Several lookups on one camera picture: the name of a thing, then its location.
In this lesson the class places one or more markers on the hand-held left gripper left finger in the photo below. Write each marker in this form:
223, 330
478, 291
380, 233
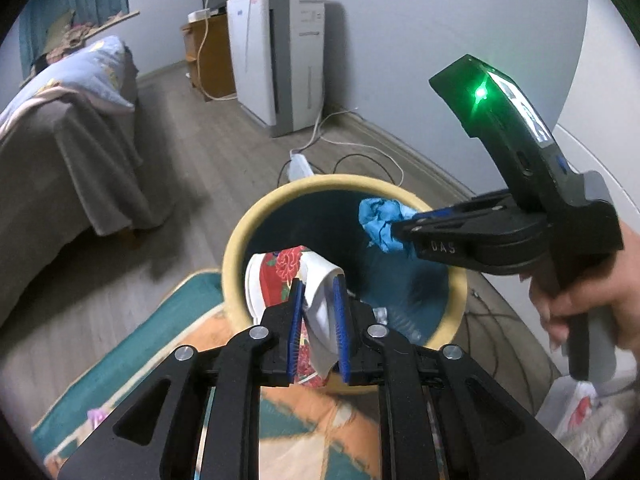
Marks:
296, 321

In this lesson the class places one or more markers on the white power strip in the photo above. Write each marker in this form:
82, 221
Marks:
300, 167

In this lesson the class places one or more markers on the small purple wrapper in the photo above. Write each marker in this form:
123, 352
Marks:
96, 415

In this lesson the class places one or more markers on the white box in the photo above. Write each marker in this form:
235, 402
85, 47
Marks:
200, 15

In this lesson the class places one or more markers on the brown bundle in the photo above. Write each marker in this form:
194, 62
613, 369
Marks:
70, 37

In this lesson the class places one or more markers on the person's right hand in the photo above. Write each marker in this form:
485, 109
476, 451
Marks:
627, 285

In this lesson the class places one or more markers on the teal orange patterned rug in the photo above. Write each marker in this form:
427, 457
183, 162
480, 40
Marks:
130, 340

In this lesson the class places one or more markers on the grey covered bed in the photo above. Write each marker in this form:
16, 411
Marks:
60, 170

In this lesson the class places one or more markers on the white air purifier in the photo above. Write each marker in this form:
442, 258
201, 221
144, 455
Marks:
260, 60

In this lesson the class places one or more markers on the yellow rimmed teal bin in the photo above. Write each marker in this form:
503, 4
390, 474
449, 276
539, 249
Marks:
234, 260

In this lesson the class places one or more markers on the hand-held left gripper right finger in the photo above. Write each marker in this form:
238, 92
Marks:
339, 331

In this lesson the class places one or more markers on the blue cloth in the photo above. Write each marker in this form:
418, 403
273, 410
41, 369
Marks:
381, 222

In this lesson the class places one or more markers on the blue floral pillow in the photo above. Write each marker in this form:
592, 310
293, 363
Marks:
85, 72

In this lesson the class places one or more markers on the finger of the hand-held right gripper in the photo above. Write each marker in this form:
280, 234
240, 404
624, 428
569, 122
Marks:
465, 206
440, 246

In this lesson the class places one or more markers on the white plastic bag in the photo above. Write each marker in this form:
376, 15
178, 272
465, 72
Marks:
570, 410

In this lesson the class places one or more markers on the clear plastic wrapper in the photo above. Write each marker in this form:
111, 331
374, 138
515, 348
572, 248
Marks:
387, 316

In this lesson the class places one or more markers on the red floral white packet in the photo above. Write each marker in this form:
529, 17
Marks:
284, 267

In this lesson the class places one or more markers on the wooden cabinet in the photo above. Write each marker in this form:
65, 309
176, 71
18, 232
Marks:
215, 60

